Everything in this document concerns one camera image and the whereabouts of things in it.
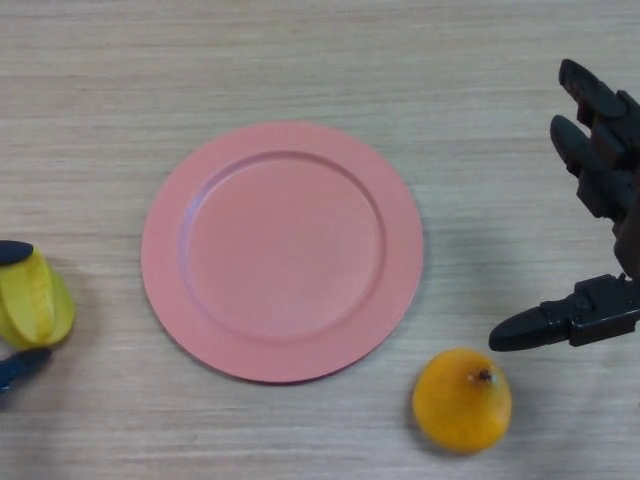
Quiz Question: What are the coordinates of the yellow starfruit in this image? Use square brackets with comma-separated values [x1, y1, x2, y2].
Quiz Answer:
[0, 248, 77, 351]

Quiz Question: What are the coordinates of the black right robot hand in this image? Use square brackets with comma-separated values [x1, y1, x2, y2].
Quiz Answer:
[488, 58, 640, 353]

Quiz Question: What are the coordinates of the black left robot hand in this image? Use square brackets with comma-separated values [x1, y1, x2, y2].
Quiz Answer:
[0, 240, 53, 397]

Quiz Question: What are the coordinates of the orange pear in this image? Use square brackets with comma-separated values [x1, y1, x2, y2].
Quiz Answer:
[412, 348, 513, 455]

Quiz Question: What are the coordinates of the pink round plate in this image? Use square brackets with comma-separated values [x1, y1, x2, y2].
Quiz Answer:
[140, 119, 425, 385]

